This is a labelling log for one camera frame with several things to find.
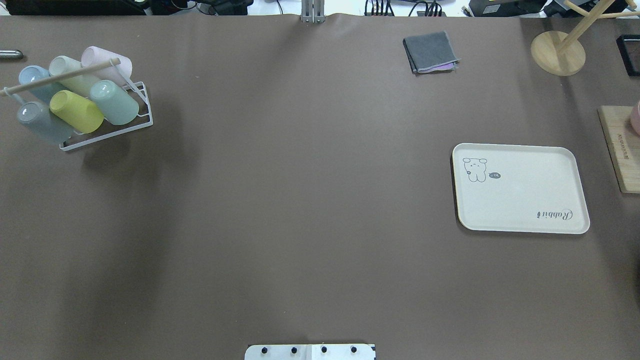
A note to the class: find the pink plastic cup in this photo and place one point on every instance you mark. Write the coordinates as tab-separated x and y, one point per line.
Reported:
119	67

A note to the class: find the wooden mug tree stand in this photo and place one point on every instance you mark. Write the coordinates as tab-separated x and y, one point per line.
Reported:
561	53

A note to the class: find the yellow plastic cup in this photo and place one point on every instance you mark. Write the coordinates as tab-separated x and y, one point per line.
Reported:
80	113

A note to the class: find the folded grey cloth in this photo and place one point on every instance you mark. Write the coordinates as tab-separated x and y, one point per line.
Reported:
429	53

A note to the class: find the grey plastic cup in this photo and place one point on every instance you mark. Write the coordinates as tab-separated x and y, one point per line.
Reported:
37	117

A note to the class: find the cream plastic cup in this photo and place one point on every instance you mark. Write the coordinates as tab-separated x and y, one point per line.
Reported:
81	84

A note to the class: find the mint green plastic cup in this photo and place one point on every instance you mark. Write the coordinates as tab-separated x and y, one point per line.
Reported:
118	107

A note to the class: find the wooden cutting board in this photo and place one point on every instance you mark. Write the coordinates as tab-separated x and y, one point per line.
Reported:
623	146

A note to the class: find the light blue plastic cup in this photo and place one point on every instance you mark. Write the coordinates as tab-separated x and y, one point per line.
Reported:
35	73

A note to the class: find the metal cylinder brush tool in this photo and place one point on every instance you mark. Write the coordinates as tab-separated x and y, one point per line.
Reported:
11	54

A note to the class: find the pink bowl with ice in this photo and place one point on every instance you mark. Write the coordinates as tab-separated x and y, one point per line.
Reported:
635	118

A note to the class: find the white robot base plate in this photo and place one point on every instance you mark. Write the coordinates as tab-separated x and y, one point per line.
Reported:
318	351

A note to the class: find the black glass holder tray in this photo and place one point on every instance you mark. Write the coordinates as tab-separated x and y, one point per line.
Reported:
629	49

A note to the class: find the cream rabbit serving tray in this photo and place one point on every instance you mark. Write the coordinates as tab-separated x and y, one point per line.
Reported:
519	188

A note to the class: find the aluminium frame post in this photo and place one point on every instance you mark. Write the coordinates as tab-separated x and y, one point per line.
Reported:
313	11

